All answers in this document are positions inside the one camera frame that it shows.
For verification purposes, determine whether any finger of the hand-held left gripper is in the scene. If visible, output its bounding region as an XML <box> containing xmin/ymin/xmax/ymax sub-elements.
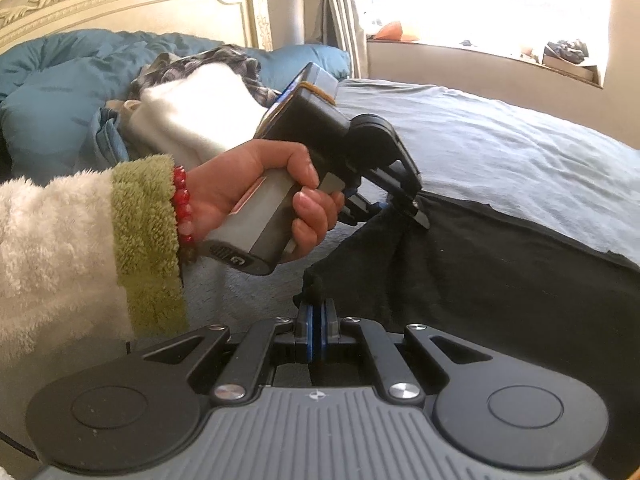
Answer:
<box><xmin>344</xmin><ymin>186</ymin><xmax>389</xmax><ymax>227</ymax></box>
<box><xmin>395</xmin><ymin>192</ymin><xmax>431</xmax><ymax>232</ymax></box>

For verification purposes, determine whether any cardboard tray with clutter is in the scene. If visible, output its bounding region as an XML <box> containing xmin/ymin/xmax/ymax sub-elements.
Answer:
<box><xmin>542</xmin><ymin>38</ymin><xmax>601</xmax><ymax>84</ymax></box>

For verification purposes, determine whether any blue-grey garment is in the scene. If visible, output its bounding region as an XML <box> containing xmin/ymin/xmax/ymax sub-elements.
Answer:
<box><xmin>90</xmin><ymin>104</ymin><xmax>134</xmax><ymax>162</ymax></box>

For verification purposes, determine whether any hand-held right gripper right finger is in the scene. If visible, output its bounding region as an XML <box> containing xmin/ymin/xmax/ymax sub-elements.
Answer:
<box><xmin>317</xmin><ymin>300</ymin><xmax>493</xmax><ymax>403</ymax></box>

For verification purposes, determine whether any cream carved headboard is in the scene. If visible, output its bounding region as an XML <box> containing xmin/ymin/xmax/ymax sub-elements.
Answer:
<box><xmin>0</xmin><ymin>0</ymin><xmax>274</xmax><ymax>54</ymax></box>

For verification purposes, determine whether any cream fleece cloth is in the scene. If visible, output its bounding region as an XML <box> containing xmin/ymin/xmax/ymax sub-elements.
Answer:
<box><xmin>125</xmin><ymin>65</ymin><xmax>269</xmax><ymax>162</ymax></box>

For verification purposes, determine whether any blue pillow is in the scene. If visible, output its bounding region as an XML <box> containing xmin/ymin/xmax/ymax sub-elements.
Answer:
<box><xmin>0</xmin><ymin>30</ymin><xmax>351</xmax><ymax>172</ymax></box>

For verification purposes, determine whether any person's left hand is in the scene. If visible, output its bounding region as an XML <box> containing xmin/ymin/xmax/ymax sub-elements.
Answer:
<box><xmin>184</xmin><ymin>140</ymin><xmax>346</xmax><ymax>263</ymax></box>

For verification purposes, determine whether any plaid shirt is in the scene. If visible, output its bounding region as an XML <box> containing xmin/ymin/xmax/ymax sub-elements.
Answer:
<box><xmin>127</xmin><ymin>46</ymin><xmax>282</xmax><ymax>107</ymax></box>

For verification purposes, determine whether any beige curtain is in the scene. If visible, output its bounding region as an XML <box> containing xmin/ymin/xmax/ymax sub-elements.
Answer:
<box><xmin>300</xmin><ymin>0</ymin><xmax>369</xmax><ymax>82</ymax></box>

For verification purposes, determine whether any black printed t-shirt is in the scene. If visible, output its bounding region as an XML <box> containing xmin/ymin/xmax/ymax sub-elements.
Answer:
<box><xmin>300</xmin><ymin>192</ymin><xmax>640</xmax><ymax>480</ymax></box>

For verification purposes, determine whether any red bead bracelet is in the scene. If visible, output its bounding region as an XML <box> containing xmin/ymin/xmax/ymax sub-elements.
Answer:
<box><xmin>171</xmin><ymin>165</ymin><xmax>199</xmax><ymax>247</ymax></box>

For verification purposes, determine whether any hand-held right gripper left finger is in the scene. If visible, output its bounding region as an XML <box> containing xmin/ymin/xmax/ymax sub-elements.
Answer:
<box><xmin>142</xmin><ymin>301</ymin><xmax>317</xmax><ymax>405</ymax></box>

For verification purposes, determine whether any orange bag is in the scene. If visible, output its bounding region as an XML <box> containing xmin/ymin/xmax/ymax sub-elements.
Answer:
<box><xmin>372</xmin><ymin>20</ymin><xmax>419</xmax><ymax>42</ymax></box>

